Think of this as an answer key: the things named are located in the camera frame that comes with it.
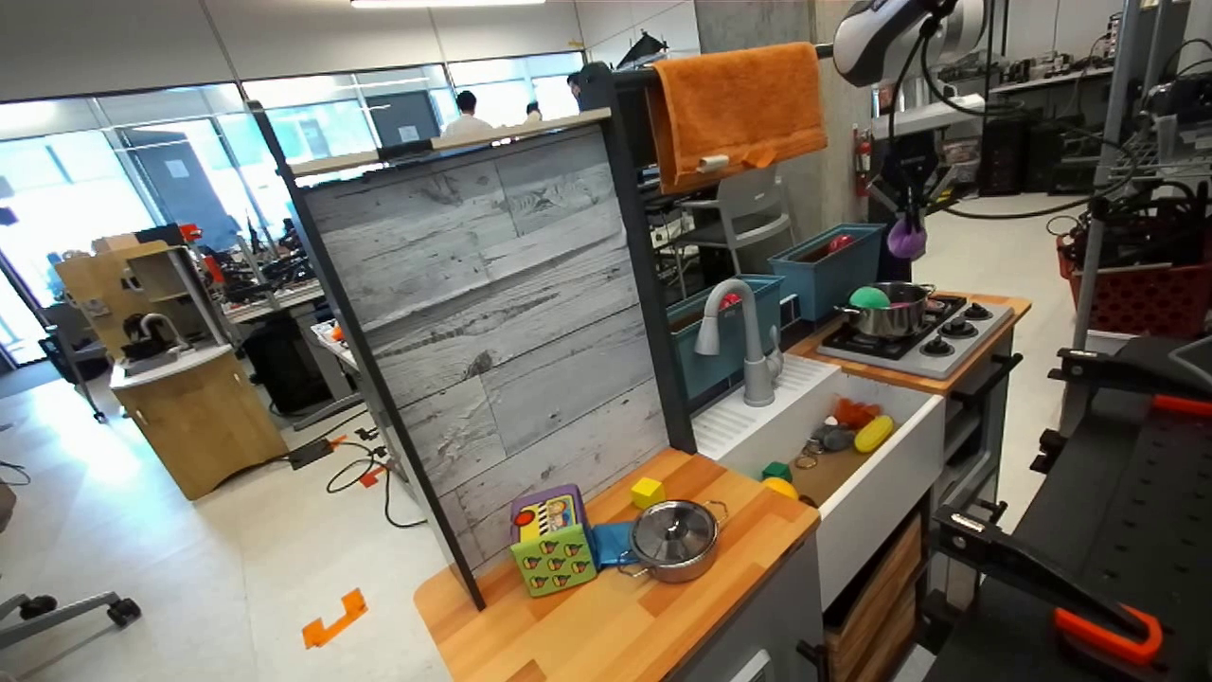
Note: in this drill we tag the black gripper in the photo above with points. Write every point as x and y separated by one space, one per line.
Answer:
915 155

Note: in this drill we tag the purple toy eggplant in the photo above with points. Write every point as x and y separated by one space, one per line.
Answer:
907 238

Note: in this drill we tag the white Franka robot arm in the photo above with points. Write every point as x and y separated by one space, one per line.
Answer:
890 38

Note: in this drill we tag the grey toy object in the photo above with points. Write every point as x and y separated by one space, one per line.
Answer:
832 437

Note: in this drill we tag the white toy sink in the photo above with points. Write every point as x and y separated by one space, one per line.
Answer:
873 487

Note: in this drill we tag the red fire extinguisher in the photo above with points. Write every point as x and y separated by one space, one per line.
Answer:
859 159

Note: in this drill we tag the teal storage bin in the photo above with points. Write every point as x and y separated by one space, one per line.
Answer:
722 342
825 262

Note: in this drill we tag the green toy vegetable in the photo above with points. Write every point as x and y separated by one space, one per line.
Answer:
868 300

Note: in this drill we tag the small metal pot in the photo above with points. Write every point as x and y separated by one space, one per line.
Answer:
883 318

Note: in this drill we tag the toy stove top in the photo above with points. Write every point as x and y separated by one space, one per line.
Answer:
930 337

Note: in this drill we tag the grey office chair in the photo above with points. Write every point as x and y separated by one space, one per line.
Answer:
756 219

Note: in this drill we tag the orange towel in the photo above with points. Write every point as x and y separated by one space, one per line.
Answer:
738 112

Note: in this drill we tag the wooden stove cabinet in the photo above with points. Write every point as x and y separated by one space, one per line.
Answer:
979 403

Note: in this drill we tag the orange toy food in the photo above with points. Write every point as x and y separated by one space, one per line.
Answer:
852 410

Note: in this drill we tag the grey toy faucet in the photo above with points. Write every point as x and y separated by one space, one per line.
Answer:
756 355

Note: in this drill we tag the yellow toy food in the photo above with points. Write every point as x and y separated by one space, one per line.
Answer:
873 433

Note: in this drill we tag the red crate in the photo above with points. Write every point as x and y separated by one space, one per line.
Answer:
1141 286

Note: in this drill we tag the green toy ball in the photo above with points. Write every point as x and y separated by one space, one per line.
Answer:
772 469

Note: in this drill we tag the yellow toy ball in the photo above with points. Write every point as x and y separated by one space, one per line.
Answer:
782 487

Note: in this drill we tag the black workbench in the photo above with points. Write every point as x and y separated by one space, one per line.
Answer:
1121 504

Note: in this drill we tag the person with dark hair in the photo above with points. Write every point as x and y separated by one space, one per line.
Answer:
534 112

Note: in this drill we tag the yellow toy cube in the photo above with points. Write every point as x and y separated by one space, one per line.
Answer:
644 488

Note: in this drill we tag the metal pot with lid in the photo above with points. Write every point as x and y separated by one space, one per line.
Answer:
676 539

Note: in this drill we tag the black orange bar clamp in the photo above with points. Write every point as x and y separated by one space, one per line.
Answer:
1061 591

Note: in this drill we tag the grey wood backdrop panel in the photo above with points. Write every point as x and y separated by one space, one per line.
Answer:
505 342

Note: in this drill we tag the blue cloth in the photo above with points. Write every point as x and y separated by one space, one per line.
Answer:
616 541

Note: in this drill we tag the person in white shirt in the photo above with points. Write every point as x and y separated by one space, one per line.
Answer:
468 120

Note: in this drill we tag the wooden kitchen counter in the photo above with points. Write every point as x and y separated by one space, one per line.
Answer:
628 606

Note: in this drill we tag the colourful activity cube toy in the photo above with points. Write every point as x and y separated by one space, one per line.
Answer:
550 541

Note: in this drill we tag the dark computer monitor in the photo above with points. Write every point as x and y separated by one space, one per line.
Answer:
402 121

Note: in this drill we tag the wooden toy kitchen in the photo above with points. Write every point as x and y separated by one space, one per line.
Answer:
171 366

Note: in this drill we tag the grey chair base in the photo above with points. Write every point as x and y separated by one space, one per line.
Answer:
63 616

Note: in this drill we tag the black metal frame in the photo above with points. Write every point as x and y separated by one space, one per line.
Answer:
655 288

